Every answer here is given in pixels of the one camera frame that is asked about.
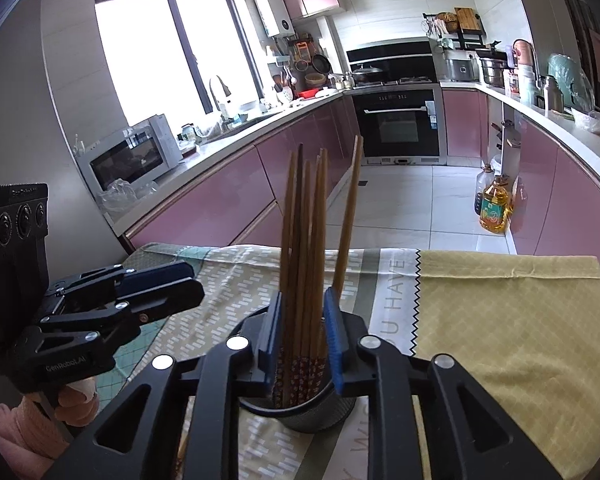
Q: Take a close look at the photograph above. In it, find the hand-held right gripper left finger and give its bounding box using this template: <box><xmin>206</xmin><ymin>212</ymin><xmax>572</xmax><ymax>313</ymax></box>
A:
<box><xmin>40</xmin><ymin>291</ymin><xmax>286</xmax><ymax>480</ymax></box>

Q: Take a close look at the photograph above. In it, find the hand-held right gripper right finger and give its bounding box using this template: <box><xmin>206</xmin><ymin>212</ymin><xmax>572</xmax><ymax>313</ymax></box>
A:
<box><xmin>323</xmin><ymin>286</ymin><xmax>563</xmax><ymax>480</ymax></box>

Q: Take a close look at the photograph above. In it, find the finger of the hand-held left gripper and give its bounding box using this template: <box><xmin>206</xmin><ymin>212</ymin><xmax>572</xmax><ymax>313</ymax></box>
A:
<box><xmin>47</xmin><ymin>260</ymin><xmax>197</xmax><ymax>311</ymax></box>
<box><xmin>35</xmin><ymin>279</ymin><xmax>205</xmax><ymax>347</ymax></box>

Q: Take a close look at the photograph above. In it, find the black mesh utensil holder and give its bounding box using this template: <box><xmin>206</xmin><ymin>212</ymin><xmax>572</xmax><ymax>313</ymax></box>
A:
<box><xmin>228</xmin><ymin>305</ymin><xmax>371</xmax><ymax>434</ymax></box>

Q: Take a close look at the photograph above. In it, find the bunch of wooden chopsticks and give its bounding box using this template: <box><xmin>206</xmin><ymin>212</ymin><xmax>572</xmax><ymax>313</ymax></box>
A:
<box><xmin>275</xmin><ymin>135</ymin><xmax>365</xmax><ymax>408</ymax></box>

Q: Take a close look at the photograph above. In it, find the person's left hand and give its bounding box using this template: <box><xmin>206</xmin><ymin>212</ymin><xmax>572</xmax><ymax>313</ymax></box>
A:
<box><xmin>54</xmin><ymin>376</ymin><xmax>101</xmax><ymax>428</ymax></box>

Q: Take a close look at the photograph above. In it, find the pink base cabinet run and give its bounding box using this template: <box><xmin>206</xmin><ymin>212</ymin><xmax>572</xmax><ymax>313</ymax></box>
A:
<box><xmin>440</xmin><ymin>85</ymin><xmax>600</xmax><ymax>271</ymax></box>
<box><xmin>122</xmin><ymin>95</ymin><xmax>361</xmax><ymax>256</ymax></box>

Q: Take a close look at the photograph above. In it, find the clear plastic bag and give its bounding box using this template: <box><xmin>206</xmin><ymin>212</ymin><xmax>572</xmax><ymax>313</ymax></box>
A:
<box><xmin>97</xmin><ymin>179</ymin><xmax>159</xmax><ymax>215</ymax></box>

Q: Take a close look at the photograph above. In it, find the white microwave oven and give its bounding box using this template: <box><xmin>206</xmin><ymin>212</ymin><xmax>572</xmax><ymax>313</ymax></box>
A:
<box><xmin>75</xmin><ymin>114</ymin><xmax>185</xmax><ymax>193</ymax></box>

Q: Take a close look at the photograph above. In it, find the grey refrigerator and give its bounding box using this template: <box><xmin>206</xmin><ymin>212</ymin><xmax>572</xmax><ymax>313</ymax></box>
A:
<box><xmin>0</xmin><ymin>0</ymin><xmax>131</xmax><ymax>281</ymax></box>

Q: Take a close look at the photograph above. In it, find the patchwork patterned tablecloth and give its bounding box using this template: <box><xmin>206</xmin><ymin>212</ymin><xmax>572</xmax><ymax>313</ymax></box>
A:
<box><xmin>80</xmin><ymin>242</ymin><xmax>600</xmax><ymax>480</ymax></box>

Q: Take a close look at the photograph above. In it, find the steel kitchen faucet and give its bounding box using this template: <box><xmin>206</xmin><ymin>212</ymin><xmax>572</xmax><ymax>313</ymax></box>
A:
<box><xmin>209</xmin><ymin>75</ymin><xmax>231</xmax><ymax>121</ymax></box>

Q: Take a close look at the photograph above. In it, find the large kitchen window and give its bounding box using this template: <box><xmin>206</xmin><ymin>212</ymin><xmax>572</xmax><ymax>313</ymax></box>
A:
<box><xmin>94</xmin><ymin>0</ymin><xmax>261</xmax><ymax>133</ymax></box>

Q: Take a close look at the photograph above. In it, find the yellow cooking oil bottle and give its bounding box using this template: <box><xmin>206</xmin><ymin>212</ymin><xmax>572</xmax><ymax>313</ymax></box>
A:
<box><xmin>478</xmin><ymin>175</ymin><xmax>513</xmax><ymax>234</ymax></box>

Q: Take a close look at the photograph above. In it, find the clear bottle with dark liquid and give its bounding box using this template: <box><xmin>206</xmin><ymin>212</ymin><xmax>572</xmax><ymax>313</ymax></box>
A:
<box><xmin>472</xmin><ymin>162</ymin><xmax>496</xmax><ymax>216</ymax></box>

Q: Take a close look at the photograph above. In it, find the black built-in oven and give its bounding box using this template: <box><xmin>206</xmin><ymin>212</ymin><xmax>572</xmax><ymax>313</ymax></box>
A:
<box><xmin>352</xmin><ymin>87</ymin><xmax>448</xmax><ymax>163</ymax></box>

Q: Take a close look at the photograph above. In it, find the black wok with lid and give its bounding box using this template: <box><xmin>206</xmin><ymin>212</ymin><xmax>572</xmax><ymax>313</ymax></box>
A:
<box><xmin>351</xmin><ymin>62</ymin><xmax>385</xmax><ymax>86</ymax></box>

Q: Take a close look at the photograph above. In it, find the black range hood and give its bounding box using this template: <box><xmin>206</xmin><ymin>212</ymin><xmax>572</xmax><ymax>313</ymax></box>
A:
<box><xmin>345</xmin><ymin>40</ymin><xmax>438</xmax><ymax>83</ymax></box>

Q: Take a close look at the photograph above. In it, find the silver rice cooker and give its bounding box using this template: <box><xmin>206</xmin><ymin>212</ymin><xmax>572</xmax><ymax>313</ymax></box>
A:
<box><xmin>444</xmin><ymin>56</ymin><xmax>481</xmax><ymax>82</ymax></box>

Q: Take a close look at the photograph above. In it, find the steel steamer pot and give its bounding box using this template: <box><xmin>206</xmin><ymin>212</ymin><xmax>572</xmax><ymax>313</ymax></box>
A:
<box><xmin>480</xmin><ymin>50</ymin><xmax>511</xmax><ymax>87</ymax></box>

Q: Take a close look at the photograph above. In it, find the white thermos jug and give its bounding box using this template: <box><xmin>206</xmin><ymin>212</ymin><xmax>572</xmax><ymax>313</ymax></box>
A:
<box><xmin>517</xmin><ymin>65</ymin><xmax>538</xmax><ymax>106</ymax></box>

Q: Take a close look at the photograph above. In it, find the steel thermos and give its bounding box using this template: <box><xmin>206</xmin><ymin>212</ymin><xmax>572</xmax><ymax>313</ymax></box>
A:
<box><xmin>542</xmin><ymin>75</ymin><xmax>565</xmax><ymax>113</ymax></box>

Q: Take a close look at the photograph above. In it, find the pink kettle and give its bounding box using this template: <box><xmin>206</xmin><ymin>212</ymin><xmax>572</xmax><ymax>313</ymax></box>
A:
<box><xmin>512</xmin><ymin>39</ymin><xmax>536</xmax><ymax>68</ymax></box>

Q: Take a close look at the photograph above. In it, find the wooden cutting board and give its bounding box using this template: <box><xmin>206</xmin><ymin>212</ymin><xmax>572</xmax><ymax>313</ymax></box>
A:
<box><xmin>453</xmin><ymin>6</ymin><xmax>483</xmax><ymax>33</ymax></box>

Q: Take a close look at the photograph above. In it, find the teal covered appliance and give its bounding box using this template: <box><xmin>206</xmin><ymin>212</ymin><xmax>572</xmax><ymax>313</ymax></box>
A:
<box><xmin>547</xmin><ymin>53</ymin><xmax>596</xmax><ymax>111</ymax></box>

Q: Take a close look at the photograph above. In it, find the wall utensil rack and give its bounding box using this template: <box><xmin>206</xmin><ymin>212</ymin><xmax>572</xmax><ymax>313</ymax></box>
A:
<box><xmin>267</xmin><ymin>34</ymin><xmax>333</xmax><ymax>101</ymax></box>

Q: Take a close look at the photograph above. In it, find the white wall water heater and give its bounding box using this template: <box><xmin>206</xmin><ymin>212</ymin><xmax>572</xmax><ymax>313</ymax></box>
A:
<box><xmin>253</xmin><ymin>0</ymin><xmax>295</xmax><ymax>38</ymax></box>

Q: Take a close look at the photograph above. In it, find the black wall rack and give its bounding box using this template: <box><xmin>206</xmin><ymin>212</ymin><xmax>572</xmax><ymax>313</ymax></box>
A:
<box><xmin>422</xmin><ymin>10</ymin><xmax>486</xmax><ymax>51</ymax></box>

